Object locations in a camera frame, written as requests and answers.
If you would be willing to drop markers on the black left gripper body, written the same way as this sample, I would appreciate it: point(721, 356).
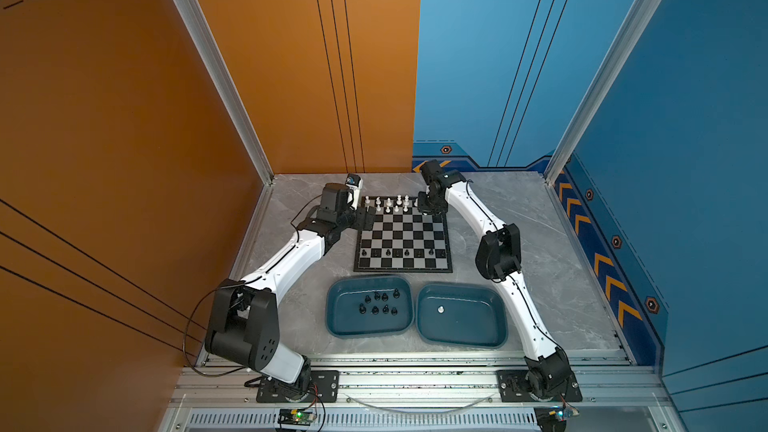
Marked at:
point(349, 220)

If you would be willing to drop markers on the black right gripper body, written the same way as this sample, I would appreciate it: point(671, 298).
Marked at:
point(428, 205)

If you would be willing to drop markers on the teal tray with white pieces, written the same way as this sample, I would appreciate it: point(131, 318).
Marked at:
point(474, 315)

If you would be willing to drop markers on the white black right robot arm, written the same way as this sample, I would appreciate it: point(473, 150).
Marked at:
point(499, 260)

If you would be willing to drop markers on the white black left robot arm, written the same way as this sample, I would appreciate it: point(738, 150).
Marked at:
point(243, 326)

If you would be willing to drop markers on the teal tray with black pieces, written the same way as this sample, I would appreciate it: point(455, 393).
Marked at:
point(344, 297)

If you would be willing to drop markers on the green circuit board left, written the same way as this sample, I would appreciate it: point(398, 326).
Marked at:
point(297, 419)

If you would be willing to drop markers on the circuit board right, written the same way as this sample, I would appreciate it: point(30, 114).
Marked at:
point(554, 419)

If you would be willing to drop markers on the black white chessboard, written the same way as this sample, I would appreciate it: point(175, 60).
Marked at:
point(402, 239)

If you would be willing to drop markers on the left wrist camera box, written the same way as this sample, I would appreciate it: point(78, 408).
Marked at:
point(353, 181)

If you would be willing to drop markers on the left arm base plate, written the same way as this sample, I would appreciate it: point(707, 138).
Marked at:
point(318, 384)

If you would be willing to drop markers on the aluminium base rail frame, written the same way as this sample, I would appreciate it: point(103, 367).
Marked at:
point(464, 391)

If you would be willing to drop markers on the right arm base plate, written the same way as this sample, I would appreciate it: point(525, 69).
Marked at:
point(526, 386)

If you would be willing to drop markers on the left aluminium corner post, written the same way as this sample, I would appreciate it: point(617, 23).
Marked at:
point(209, 52)

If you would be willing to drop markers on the aluminium corner post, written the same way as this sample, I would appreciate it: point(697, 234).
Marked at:
point(632, 28)
point(209, 52)

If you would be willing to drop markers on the right aluminium corner post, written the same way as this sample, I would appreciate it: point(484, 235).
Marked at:
point(632, 28)

